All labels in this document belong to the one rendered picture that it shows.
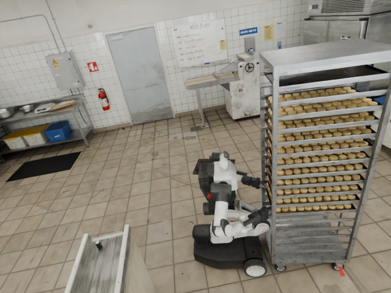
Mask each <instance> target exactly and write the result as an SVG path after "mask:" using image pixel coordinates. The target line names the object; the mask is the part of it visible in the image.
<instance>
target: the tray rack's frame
mask: <svg viewBox="0 0 391 293"><path fill-rule="evenodd" d="M388 56H391V44H386V43H382V42H376V41H371V40H365V39H361V38H352V39H347V40H340V41H332V42H324V43H320V44H312V45H305V46H300V47H292V48H285V49H277V50H273V51H265V52H263V53H260V58H261V59H262V60H263V61H264V62H265V63H266V64H267V66H268V67H269V68H270V69H271V70H272V66H273V65H279V71H285V70H293V69H302V68H306V67H315V66H323V65H331V64H337V63H345V62H353V61H358V60H366V59H375V58H383V57H388ZM390 113H391V77H390V81H389V86H388V90H387V93H386V97H385V101H384V104H383V109H382V113H381V118H380V121H379V125H378V129H377V132H376V137H375V141H374V146H373V148H372V152H371V157H370V160H369V164H368V168H367V173H366V176H365V180H364V185H363V188H362V192H361V196H360V200H359V203H358V208H357V212H356V216H355V219H354V224H353V228H352V231H351V236H350V240H349V244H348V247H347V251H337V252H301V253H276V254H275V264H277V266H278V270H284V266H285V265H286V264H294V263H335V264H336V269H339V267H338V265H341V266H343V265H345V262H350V259H351V256H352V253H353V249H354V245H355V242H356V238H357V234H358V230H359V228H360V223H361V219H362V216H363V213H364V209H365V204H366V202H367V198H368V194H369V190H370V187H371V183H372V179H373V176H374V172H375V168H376V164H377V161H378V158H379V153H380V151H381V146H382V143H383V139H384V136H385V132H386V128H387V125H388V121H389V117H390ZM316 219H328V216H324V217H305V218H292V219H276V221H293V220H316ZM269 221H270V224H271V219H270V220H269ZM310 227H332V225H331V223H330V222H320V223H297V224H276V229H286V228H310ZM338 233H339V230H337V231H336V233H335V231H334V230H315V231H289V232H276V237H281V236H295V235H323V234H338ZM265 236H266V241H267V245H268V250H269V255H270V258H271V227H270V228H269V230H268V231H266V232H265ZM329 241H340V240H339V238H338V237H329V238H300V239H285V240H276V244H282V243H299V242H329ZM328 248H343V245H342V244H337V245H305V246H276V248H275V250H294V249H328Z"/></svg>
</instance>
